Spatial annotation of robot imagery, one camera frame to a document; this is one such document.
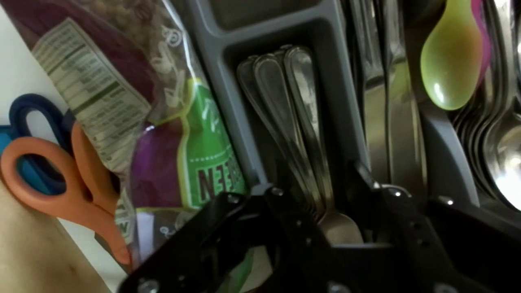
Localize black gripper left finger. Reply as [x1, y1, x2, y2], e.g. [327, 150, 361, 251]
[117, 186, 348, 293]

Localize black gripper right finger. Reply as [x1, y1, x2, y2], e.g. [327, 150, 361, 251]
[330, 160, 521, 293]

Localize large silver spoon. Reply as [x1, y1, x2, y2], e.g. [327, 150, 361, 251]
[480, 0, 521, 216]
[451, 80, 501, 199]

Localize green plastic spoon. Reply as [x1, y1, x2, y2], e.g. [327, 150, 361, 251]
[418, 0, 485, 115]

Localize pink plastic spoon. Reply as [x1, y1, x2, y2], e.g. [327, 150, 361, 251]
[469, 0, 495, 74]

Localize plastic bag with green label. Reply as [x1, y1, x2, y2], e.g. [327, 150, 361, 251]
[0, 0, 257, 293]

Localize silver table knife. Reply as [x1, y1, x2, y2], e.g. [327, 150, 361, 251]
[350, 0, 394, 185]
[385, 0, 431, 193]

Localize grey cutlery tray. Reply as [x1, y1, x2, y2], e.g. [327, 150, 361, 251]
[177, 0, 521, 293]

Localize orange handled scissors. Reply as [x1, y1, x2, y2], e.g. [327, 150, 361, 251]
[0, 123, 135, 269]

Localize blue handled scissors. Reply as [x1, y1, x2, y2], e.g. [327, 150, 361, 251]
[0, 92, 74, 198]

